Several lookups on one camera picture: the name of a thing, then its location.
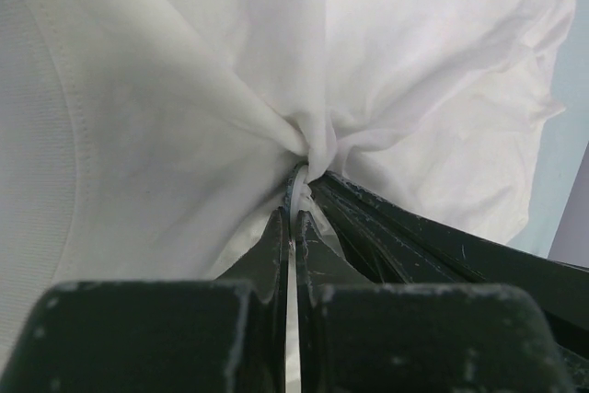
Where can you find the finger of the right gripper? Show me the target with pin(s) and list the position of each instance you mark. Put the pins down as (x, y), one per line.
(388, 244)

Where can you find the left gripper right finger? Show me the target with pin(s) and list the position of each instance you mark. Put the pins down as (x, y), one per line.
(358, 336)

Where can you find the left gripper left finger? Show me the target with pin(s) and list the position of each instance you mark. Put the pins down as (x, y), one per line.
(224, 335)

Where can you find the white t-shirt garment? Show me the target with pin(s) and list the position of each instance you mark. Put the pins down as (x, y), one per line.
(146, 138)

